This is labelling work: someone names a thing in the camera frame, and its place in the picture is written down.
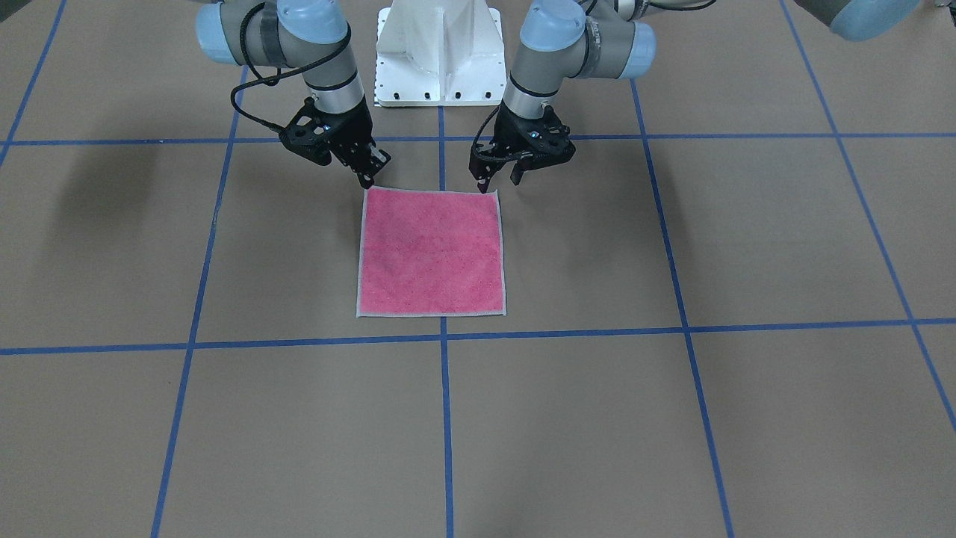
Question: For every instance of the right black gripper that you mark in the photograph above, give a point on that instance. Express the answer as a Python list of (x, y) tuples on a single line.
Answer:
[(353, 132)]

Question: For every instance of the pink and grey towel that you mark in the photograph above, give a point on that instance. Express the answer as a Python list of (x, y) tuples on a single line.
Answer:
[(430, 254)]

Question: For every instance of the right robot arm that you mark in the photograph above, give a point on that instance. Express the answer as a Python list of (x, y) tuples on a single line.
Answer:
[(277, 40)]

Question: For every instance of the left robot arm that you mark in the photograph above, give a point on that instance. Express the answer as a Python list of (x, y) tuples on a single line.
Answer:
[(562, 40)]

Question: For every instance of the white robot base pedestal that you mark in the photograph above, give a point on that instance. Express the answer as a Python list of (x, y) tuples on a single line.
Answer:
[(439, 53)]

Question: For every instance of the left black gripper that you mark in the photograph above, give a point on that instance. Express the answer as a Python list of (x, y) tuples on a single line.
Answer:
[(515, 125)]

